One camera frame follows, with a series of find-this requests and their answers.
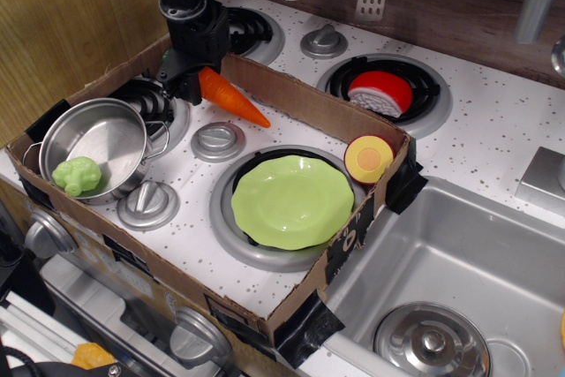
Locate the silver faucet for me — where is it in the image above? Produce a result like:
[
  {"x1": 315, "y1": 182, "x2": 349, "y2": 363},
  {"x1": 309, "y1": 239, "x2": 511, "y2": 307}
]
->
[{"x1": 513, "y1": 0, "x2": 564, "y2": 87}]

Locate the silver stove knob back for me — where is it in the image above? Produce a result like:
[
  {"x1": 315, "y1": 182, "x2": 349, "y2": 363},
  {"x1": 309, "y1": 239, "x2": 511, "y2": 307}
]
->
[{"x1": 300, "y1": 24, "x2": 348, "y2": 59}]

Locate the small steel pot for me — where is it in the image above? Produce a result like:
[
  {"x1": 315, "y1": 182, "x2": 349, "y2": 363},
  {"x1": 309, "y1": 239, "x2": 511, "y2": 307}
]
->
[{"x1": 22, "y1": 97, "x2": 170, "y2": 205}]

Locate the red toy cheese wedge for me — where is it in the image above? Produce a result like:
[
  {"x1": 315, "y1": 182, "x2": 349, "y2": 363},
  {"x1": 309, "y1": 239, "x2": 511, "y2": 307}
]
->
[{"x1": 347, "y1": 71, "x2": 414, "y2": 118}]

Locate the green toy broccoli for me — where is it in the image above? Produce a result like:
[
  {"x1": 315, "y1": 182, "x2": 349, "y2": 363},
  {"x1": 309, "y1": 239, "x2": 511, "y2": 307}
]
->
[{"x1": 51, "y1": 156, "x2": 102, "y2": 197}]

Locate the silver oven knob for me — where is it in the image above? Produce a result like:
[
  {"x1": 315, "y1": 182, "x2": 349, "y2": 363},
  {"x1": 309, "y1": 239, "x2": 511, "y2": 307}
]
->
[
  {"x1": 169, "y1": 306, "x2": 232, "y2": 368},
  {"x1": 25, "y1": 208, "x2": 78, "y2": 259}
]

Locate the front left black burner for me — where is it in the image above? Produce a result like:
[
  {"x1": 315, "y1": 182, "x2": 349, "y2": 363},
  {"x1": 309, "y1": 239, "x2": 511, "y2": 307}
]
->
[{"x1": 109, "y1": 78, "x2": 190, "y2": 153}]

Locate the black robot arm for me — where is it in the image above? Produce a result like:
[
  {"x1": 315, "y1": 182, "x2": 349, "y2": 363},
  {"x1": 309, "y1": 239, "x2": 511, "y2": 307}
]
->
[{"x1": 156, "y1": 0, "x2": 230, "y2": 105}]

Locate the black burner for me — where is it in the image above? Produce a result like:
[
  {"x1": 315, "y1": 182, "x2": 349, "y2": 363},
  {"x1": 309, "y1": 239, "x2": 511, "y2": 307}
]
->
[
  {"x1": 228, "y1": 7, "x2": 285, "y2": 65},
  {"x1": 317, "y1": 54, "x2": 452, "y2": 139},
  {"x1": 109, "y1": 78, "x2": 190, "y2": 153}
]

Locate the black cable bottom left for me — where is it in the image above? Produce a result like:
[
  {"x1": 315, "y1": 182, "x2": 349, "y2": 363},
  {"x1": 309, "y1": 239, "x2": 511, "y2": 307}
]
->
[{"x1": 0, "y1": 343, "x2": 41, "y2": 377}]

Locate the steel pot lid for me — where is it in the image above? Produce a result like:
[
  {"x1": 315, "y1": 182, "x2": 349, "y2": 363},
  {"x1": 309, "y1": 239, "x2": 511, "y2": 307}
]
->
[{"x1": 373, "y1": 302, "x2": 491, "y2": 376}]

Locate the silver stove knob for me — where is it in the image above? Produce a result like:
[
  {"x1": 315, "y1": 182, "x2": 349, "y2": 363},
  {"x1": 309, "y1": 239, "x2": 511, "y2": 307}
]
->
[
  {"x1": 300, "y1": 24, "x2": 348, "y2": 59},
  {"x1": 191, "y1": 122, "x2": 246, "y2": 163},
  {"x1": 117, "y1": 180, "x2": 180, "y2": 231}
]

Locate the silver oven knob right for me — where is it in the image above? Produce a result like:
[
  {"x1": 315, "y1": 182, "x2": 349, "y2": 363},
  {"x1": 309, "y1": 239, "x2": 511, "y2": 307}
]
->
[{"x1": 169, "y1": 306, "x2": 232, "y2": 368}]

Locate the silver oven knob left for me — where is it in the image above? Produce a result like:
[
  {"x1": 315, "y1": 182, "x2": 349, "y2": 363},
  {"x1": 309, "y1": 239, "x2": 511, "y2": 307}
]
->
[{"x1": 25, "y1": 208, "x2": 78, "y2": 259}]

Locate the light green plastic plate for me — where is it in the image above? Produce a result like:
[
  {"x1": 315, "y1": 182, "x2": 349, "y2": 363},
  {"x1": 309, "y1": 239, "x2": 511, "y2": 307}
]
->
[{"x1": 231, "y1": 155, "x2": 355, "y2": 251}]

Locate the yellow red toy fruit half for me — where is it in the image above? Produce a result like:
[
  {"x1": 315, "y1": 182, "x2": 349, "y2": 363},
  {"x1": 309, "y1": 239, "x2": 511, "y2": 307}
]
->
[{"x1": 343, "y1": 135, "x2": 396, "y2": 185}]

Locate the front right burner ring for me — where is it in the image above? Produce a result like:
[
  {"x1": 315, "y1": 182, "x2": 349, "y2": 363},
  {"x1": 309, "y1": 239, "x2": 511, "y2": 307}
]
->
[{"x1": 208, "y1": 145, "x2": 367, "y2": 274}]

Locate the back left black burner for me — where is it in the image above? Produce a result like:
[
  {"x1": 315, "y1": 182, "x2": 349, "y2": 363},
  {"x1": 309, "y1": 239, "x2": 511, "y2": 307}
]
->
[{"x1": 228, "y1": 7, "x2": 285, "y2": 65}]

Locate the yellow object bottom left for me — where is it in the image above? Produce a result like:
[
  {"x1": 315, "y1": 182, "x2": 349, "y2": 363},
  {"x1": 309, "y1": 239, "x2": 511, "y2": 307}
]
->
[{"x1": 71, "y1": 343, "x2": 116, "y2": 370}]

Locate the silver stove knob front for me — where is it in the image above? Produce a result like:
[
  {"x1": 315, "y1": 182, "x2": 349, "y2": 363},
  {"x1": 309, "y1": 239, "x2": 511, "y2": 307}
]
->
[{"x1": 117, "y1": 180, "x2": 180, "y2": 231}]

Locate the orange toy carrot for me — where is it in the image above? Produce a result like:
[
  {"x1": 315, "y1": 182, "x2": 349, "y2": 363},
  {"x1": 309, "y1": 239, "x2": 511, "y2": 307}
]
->
[{"x1": 161, "y1": 48, "x2": 272, "y2": 129}]

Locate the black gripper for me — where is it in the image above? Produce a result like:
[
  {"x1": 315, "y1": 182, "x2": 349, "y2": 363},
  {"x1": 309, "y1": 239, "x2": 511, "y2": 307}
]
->
[{"x1": 157, "y1": 0, "x2": 230, "y2": 106}]

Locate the steel sink basin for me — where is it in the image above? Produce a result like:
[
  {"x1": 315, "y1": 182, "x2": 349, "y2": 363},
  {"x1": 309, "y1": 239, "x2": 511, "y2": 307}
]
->
[{"x1": 327, "y1": 178, "x2": 564, "y2": 376}]

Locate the back right black burner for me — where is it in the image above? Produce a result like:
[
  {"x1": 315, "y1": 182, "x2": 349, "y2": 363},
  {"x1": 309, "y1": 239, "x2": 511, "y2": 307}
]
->
[{"x1": 317, "y1": 54, "x2": 452, "y2": 139}]

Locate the silver stove knob middle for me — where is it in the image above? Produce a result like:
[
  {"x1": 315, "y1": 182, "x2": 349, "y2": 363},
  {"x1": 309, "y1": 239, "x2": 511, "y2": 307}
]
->
[{"x1": 191, "y1": 122, "x2": 246, "y2": 163}]

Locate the brown cardboard fence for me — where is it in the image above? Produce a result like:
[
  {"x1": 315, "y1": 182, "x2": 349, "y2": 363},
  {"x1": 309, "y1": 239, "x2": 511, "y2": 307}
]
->
[{"x1": 7, "y1": 55, "x2": 417, "y2": 369}]

